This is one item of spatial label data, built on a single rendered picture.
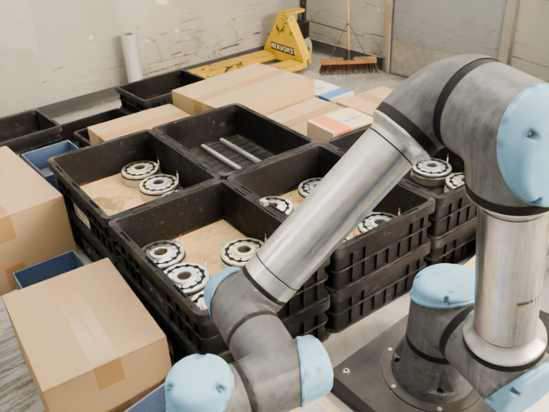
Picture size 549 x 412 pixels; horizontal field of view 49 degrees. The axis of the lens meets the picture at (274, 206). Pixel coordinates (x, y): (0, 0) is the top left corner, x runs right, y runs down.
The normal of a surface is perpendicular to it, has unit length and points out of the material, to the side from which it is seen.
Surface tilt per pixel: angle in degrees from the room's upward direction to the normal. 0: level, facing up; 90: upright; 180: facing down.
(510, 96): 34
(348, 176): 49
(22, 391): 0
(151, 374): 90
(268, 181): 90
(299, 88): 90
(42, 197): 0
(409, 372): 74
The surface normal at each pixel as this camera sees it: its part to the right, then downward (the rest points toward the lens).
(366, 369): -0.03, -0.82
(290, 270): 0.14, 0.26
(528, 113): -0.53, -0.49
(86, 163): 0.59, 0.39
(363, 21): -0.77, 0.36
